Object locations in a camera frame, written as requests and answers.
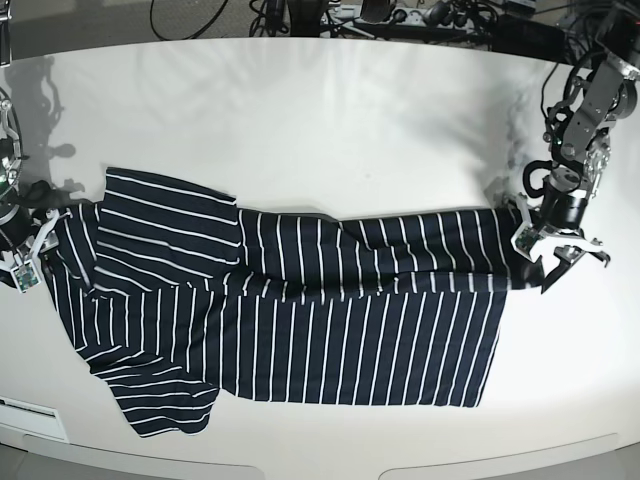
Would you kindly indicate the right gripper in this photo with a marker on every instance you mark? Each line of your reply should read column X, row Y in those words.
column 17, row 226

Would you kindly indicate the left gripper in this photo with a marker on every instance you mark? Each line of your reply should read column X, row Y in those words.
column 561, row 211

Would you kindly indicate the navy white striped T-shirt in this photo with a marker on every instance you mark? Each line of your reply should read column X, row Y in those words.
column 172, row 293

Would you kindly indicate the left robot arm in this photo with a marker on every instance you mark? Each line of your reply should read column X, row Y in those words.
column 599, row 91

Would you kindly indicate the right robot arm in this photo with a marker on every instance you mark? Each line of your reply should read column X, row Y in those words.
column 12, row 153

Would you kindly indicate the white label sticker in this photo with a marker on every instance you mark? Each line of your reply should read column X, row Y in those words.
column 31, row 419

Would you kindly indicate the black equipment box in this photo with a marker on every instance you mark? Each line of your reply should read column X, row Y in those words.
column 521, row 37

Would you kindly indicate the white power strip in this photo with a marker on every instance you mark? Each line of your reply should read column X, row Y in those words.
column 439, row 16

